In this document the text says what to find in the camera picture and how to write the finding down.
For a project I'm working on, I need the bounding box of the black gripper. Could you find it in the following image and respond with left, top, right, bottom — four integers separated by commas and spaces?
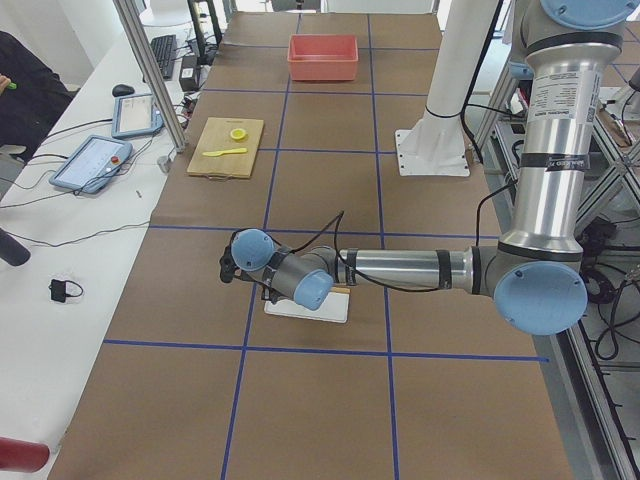
219, 245, 238, 282

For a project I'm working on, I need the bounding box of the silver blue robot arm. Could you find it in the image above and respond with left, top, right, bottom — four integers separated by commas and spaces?
220, 1, 636, 335

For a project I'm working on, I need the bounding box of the yellow plastic knife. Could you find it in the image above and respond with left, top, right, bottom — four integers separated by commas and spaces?
202, 147, 248, 158

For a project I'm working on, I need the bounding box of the white rectangular tray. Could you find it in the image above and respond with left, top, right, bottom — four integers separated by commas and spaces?
264, 290, 350, 324

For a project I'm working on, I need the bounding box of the bamboo cutting board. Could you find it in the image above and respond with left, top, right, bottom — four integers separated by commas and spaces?
187, 117, 264, 179

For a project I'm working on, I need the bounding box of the yellow lemon slice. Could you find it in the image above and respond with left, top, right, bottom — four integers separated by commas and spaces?
229, 128, 247, 141

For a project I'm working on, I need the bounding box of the near teach pendant tablet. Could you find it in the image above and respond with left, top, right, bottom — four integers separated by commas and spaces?
49, 135, 133, 194

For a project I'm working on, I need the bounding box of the teach pendant tablet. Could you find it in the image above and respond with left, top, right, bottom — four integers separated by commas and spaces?
111, 94, 164, 139
49, 135, 133, 194

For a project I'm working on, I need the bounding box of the far teach pendant tablet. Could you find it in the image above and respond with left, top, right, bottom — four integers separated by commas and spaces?
111, 94, 164, 139

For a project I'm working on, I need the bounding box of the black power adapter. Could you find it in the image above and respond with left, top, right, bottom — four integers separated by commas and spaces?
178, 55, 201, 92

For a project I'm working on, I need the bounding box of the black computer mouse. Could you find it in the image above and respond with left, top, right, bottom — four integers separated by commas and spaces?
111, 84, 135, 98

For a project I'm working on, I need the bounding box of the pink plastic bin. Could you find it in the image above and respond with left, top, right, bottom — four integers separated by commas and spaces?
287, 34, 359, 82

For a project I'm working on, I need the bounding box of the black keyboard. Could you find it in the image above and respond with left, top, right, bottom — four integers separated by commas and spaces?
150, 35, 177, 80

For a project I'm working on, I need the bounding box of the person in black clothing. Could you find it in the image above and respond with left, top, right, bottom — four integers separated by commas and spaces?
1, 32, 74, 162

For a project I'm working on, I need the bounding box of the red cylinder object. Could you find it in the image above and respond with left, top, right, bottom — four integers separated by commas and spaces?
0, 437, 50, 473

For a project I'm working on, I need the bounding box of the black clip with cord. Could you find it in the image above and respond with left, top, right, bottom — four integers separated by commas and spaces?
49, 279, 84, 303

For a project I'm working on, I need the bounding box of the aluminium frame post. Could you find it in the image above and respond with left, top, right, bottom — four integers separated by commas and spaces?
113, 0, 186, 153

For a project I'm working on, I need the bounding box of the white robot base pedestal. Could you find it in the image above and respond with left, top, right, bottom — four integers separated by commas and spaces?
395, 0, 501, 177

